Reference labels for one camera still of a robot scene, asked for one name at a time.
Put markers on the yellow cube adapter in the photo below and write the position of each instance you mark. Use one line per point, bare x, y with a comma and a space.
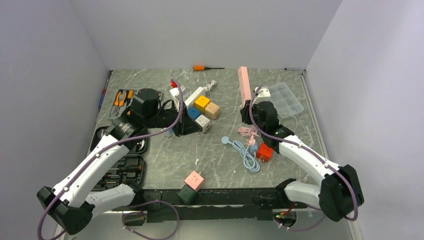
201, 103

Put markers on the white cube adapter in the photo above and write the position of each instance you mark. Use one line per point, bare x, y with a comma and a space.
203, 122

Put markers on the dark green cube adapter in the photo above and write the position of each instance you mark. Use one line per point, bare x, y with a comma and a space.
187, 194

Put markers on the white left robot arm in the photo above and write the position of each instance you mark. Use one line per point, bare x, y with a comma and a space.
71, 202

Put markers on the orange handled pliers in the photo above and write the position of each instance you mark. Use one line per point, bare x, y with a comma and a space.
122, 97

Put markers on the orange handled screwdriver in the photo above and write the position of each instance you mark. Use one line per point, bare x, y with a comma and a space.
200, 68

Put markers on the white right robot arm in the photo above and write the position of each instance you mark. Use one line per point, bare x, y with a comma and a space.
338, 192

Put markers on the black open tool case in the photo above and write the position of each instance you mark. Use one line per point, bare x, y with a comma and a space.
129, 168

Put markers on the clear plastic screw organizer box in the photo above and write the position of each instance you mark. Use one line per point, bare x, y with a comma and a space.
284, 100

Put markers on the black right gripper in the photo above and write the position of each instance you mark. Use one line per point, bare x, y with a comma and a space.
245, 112

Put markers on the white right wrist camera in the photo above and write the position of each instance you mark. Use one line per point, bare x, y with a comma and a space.
263, 94

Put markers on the dark blue cube adapter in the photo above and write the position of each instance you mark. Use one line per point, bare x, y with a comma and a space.
194, 113

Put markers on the red cube socket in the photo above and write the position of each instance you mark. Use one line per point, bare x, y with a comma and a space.
264, 153

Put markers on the light blue cube adapter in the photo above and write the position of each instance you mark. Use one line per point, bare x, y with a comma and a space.
253, 149

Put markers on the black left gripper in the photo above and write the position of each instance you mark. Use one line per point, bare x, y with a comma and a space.
186, 125

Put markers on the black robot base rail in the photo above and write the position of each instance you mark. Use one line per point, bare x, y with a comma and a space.
217, 204

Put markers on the white long power strip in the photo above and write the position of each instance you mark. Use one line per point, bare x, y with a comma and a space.
200, 91

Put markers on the orange wooden cube adapter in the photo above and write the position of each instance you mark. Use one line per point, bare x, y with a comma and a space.
212, 110

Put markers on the pink power strip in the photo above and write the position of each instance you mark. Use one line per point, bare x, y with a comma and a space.
245, 89

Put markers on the pink cube adapter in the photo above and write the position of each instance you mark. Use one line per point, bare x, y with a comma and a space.
195, 181

